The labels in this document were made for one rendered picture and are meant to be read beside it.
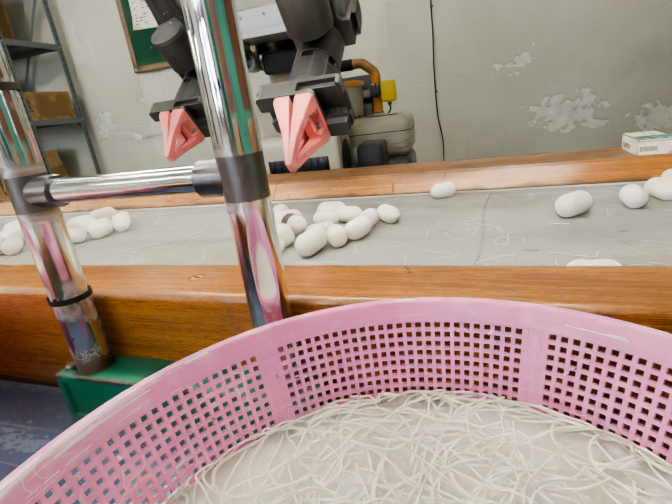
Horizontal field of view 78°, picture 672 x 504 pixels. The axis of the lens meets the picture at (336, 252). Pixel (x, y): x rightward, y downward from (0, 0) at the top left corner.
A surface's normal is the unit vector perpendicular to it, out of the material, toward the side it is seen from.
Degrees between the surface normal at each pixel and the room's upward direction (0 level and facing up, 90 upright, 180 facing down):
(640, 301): 0
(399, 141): 90
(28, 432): 0
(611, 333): 75
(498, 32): 90
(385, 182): 45
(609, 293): 0
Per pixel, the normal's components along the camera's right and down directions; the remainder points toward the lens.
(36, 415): -0.13, -0.93
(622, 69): -0.22, 0.36
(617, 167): -0.31, -0.41
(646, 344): -0.77, 0.05
